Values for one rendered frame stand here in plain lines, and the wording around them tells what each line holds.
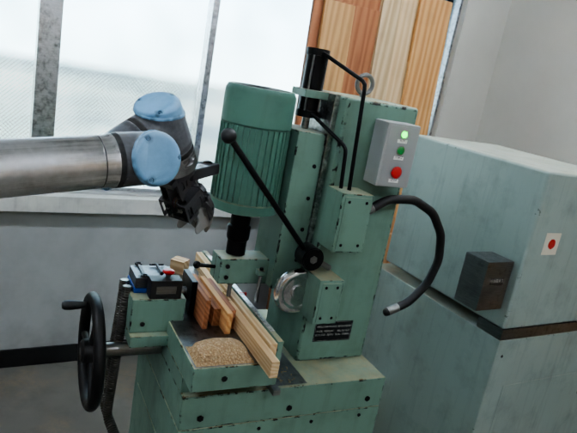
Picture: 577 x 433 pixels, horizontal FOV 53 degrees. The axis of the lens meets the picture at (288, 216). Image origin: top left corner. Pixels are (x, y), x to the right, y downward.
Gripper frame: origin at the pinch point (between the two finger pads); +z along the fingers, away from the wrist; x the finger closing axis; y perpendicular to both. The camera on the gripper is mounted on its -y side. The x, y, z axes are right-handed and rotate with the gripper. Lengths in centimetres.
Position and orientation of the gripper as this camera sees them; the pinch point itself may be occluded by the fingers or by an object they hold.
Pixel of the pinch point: (202, 223)
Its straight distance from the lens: 138.2
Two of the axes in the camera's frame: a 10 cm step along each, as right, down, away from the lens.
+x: 8.9, 2.6, -3.7
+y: -4.4, 6.8, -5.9
